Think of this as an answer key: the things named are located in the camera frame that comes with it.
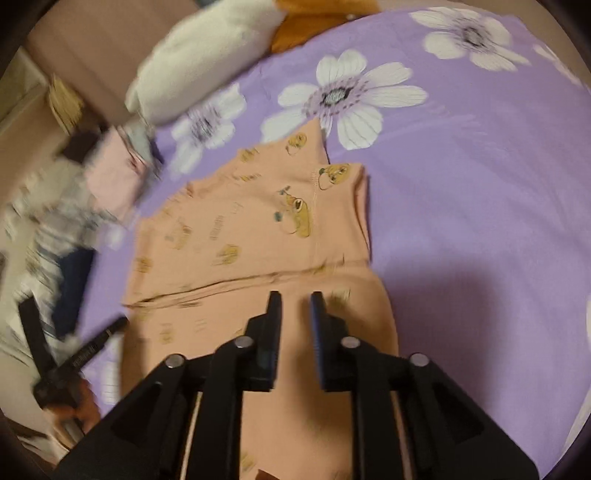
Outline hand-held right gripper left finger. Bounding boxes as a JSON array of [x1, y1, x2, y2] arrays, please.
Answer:
[[54, 291, 283, 480]]

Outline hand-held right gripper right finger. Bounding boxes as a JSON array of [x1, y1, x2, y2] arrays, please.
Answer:
[[310, 291, 540, 480]]

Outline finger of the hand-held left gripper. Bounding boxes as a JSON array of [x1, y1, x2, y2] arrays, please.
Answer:
[[69, 316, 130, 370], [18, 298, 57, 377]]

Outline orange printed baby shirt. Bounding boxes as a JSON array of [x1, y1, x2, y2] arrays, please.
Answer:
[[121, 117, 400, 480]]

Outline person's left hand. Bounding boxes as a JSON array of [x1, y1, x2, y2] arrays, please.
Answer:
[[51, 378, 101, 439]]

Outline navy blue garment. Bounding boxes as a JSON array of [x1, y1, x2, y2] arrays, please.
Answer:
[[52, 248, 97, 337]]

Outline large plaid pillow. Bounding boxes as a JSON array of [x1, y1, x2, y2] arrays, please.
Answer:
[[0, 161, 118, 333]]

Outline pink folded garment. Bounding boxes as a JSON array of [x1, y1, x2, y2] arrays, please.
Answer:
[[85, 124, 155, 220]]

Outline purple floral blanket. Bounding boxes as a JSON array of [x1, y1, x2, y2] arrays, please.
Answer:
[[81, 7, 591, 480]]

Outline grey folded garment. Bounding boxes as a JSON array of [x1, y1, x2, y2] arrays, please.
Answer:
[[124, 117, 164, 181]]

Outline yellow fringed curtain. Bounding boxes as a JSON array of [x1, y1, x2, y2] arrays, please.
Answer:
[[48, 76, 85, 134]]

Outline white duck plush pillow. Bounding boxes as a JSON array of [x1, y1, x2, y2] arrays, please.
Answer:
[[126, 0, 382, 126]]

